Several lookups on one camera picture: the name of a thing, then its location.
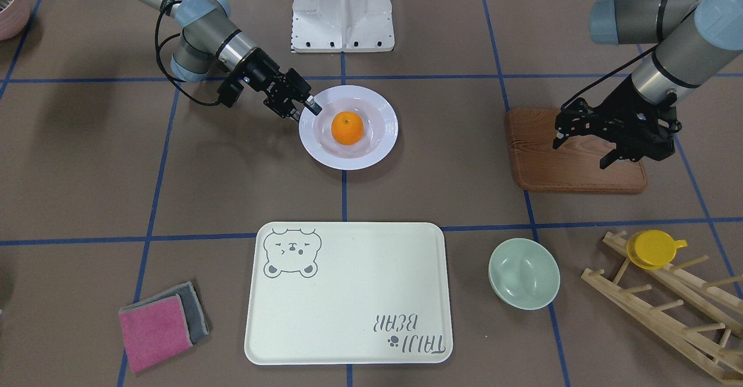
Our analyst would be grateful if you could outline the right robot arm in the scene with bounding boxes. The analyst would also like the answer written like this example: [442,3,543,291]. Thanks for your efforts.
[137,0,322,120]

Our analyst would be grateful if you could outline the white round plate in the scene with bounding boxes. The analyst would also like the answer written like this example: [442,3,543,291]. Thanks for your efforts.
[299,85,399,171]

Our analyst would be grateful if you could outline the orange fruit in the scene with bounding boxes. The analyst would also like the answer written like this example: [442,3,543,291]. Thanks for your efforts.
[331,110,365,146]

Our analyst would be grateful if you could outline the pink and grey cloth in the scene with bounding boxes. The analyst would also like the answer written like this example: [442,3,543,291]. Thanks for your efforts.
[118,281,210,373]

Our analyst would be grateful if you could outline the green ceramic bowl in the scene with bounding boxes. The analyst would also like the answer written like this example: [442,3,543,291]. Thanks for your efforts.
[488,237,561,310]

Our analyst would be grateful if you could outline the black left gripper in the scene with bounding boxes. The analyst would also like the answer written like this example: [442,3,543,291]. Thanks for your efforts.
[553,78,682,169]

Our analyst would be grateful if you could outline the brown wooden tray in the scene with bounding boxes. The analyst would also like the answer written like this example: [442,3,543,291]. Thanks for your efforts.
[505,107,648,194]

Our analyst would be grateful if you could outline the wooden peg drying rack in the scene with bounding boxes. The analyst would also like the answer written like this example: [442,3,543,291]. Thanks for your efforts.
[581,232,742,386]

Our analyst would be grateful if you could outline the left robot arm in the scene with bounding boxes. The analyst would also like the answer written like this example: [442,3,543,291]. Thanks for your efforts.
[553,0,742,169]

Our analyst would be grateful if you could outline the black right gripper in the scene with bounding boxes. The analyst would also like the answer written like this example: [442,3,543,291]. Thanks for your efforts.
[217,48,323,122]

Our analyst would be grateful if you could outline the pink bowl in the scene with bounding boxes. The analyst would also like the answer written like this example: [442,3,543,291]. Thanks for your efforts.
[1,0,31,41]

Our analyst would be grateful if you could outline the cream bear tray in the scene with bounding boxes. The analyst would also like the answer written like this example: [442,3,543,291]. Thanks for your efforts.
[244,222,454,366]

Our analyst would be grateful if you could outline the yellow plastic mug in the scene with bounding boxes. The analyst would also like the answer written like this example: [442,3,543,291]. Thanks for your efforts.
[625,229,688,270]

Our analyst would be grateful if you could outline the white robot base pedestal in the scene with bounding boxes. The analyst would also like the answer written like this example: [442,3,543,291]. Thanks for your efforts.
[290,0,395,53]

